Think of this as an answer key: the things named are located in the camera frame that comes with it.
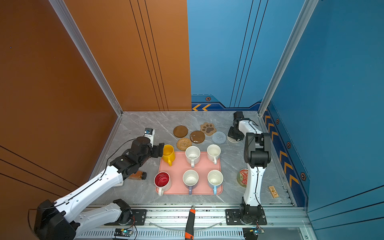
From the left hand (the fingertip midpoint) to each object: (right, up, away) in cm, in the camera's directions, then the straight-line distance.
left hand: (158, 142), depth 80 cm
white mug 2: (+32, -8, +13) cm, 35 cm away
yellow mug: (+5, -8, +5) cm, 11 cm away
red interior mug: (+2, -22, +3) cm, 22 cm away
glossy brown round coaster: (+21, +1, +25) cm, 33 cm away
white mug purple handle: (+18, -22, +5) cm, 28 cm away
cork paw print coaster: (+29, +7, +29) cm, 42 cm away
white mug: (+18, -10, +14) cm, 25 cm away
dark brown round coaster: (+9, +5, +28) cm, 30 cm away
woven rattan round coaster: (+11, -4, +22) cm, 25 cm away
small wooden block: (+63, -27, 0) cm, 69 cm away
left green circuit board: (-14, -42, -9) cm, 46 cm away
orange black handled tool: (+18, -40, -9) cm, 45 cm away
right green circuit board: (+47, -42, -10) cm, 64 cm away
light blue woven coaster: (+37, 0, +25) cm, 44 cm away
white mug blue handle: (+32, -22, +4) cm, 39 cm away
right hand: (+46, +1, +24) cm, 52 cm away
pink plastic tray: (+11, -16, +12) cm, 23 cm away
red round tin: (+47, -20, +2) cm, 51 cm away
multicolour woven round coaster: (+45, -1, +22) cm, 50 cm away
